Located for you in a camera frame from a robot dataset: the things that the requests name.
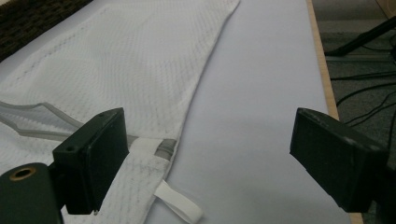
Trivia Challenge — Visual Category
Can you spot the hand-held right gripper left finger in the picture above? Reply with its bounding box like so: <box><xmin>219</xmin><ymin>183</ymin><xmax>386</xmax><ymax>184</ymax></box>
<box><xmin>51</xmin><ymin>106</ymin><xmax>130</xmax><ymax>216</ymax></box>

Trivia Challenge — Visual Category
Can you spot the brown wicker basket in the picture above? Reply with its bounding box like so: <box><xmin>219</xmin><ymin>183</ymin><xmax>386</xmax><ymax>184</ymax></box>
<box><xmin>0</xmin><ymin>0</ymin><xmax>93</xmax><ymax>62</ymax></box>

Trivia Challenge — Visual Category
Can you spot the white mesh laundry bag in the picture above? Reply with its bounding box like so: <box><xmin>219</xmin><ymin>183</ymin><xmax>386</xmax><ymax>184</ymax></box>
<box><xmin>0</xmin><ymin>0</ymin><xmax>241</xmax><ymax>224</ymax></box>

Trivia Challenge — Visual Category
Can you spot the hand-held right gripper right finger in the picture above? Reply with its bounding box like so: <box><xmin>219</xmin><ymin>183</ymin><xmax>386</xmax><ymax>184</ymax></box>
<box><xmin>289</xmin><ymin>106</ymin><xmax>390</xmax><ymax>213</ymax></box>

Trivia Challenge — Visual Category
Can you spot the black metal stand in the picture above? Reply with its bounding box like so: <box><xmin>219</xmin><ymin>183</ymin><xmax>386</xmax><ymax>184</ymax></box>
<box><xmin>323</xmin><ymin>15</ymin><xmax>396</xmax><ymax>58</ymax></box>

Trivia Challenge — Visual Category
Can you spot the black floor cable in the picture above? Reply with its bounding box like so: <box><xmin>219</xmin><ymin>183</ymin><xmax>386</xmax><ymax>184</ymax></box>
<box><xmin>344</xmin><ymin>92</ymin><xmax>396</xmax><ymax>126</ymax></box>
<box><xmin>330</xmin><ymin>70</ymin><xmax>396</xmax><ymax>82</ymax></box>
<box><xmin>335</xmin><ymin>81</ymin><xmax>396</xmax><ymax>107</ymax></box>

